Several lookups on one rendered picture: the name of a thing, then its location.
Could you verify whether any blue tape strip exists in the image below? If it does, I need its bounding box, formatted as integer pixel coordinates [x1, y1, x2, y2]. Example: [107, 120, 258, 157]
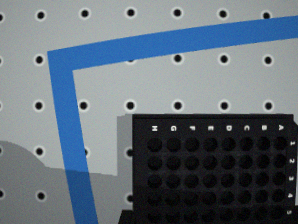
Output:
[47, 16, 298, 224]

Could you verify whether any black well plate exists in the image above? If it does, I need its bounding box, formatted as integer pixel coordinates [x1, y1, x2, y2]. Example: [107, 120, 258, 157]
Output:
[132, 114, 298, 224]

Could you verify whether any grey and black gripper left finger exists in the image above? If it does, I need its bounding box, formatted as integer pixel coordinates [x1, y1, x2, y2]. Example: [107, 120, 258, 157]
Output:
[118, 210, 136, 224]

